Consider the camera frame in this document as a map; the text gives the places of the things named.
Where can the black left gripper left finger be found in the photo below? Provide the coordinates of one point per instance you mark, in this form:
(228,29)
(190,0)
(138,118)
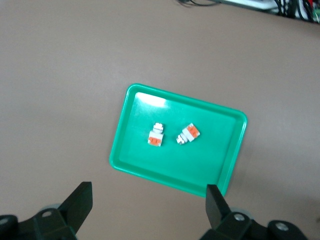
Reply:
(76,212)

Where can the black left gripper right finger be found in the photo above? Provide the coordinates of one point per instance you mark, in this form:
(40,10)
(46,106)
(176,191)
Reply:
(217,212)

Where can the green plastic tray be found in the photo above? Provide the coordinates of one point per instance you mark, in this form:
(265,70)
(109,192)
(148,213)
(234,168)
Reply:
(210,155)

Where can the green terminal connector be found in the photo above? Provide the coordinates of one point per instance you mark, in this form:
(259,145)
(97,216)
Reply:
(317,16)

